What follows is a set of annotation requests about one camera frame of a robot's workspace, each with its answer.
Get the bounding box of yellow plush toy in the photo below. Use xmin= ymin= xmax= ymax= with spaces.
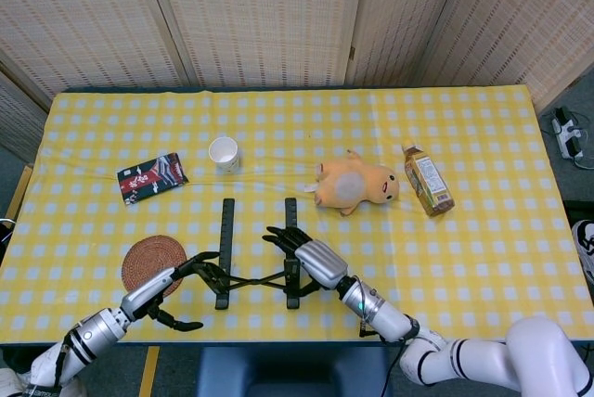
xmin=303 ymin=148 xmax=401 ymax=217

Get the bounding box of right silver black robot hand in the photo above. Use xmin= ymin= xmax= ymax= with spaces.
xmin=262 ymin=224 xmax=350 ymax=299

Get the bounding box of yellow white checkered tablecloth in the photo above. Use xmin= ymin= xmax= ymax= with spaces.
xmin=0 ymin=84 xmax=594 ymax=345

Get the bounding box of woven folding screen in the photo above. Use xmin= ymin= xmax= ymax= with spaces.
xmin=0 ymin=0 xmax=594 ymax=110

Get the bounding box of green label tea bottle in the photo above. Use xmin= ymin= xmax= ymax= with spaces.
xmin=401 ymin=138 xmax=456 ymax=218

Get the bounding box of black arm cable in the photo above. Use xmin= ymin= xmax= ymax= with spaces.
xmin=357 ymin=317 xmax=419 ymax=391

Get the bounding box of white paper cup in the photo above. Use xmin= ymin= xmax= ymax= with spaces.
xmin=208 ymin=135 xmax=241 ymax=172

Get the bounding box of white power strip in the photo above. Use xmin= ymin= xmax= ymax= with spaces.
xmin=550 ymin=108 xmax=587 ymax=160

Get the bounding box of black red snack packet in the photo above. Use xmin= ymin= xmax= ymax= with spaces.
xmin=116 ymin=152 xmax=189 ymax=206

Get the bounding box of white black sneaker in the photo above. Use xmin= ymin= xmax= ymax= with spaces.
xmin=571 ymin=219 xmax=594 ymax=285

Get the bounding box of blue robot base seat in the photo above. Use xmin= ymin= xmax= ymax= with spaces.
xmin=197 ymin=345 xmax=394 ymax=397

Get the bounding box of black folding laptop stand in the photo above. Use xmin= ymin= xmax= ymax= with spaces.
xmin=213 ymin=197 xmax=321 ymax=311

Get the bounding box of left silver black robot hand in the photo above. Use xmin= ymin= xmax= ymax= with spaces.
xmin=119 ymin=251 xmax=222 ymax=332

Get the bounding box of round woven rattan coaster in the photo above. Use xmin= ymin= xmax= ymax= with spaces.
xmin=121 ymin=235 xmax=187 ymax=299

